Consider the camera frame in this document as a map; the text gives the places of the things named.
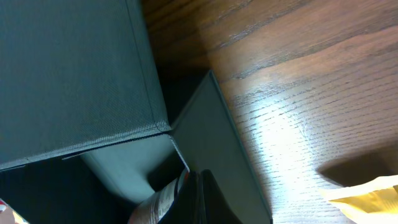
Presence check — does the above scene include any dark green open box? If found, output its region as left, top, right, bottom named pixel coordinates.
left=1, top=0, right=272, bottom=223

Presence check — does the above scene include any yellow snack packet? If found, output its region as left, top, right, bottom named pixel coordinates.
left=320, top=175, right=397, bottom=224

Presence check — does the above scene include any red Pringles can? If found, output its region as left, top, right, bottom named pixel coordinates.
left=0, top=200, right=29, bottom=224

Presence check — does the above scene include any silver-sided Pringles can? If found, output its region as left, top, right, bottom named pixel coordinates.
left=128, top=169, right=189, bottom=224

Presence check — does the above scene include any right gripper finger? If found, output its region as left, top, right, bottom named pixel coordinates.
left=159, top=169, right=241, bottom=224

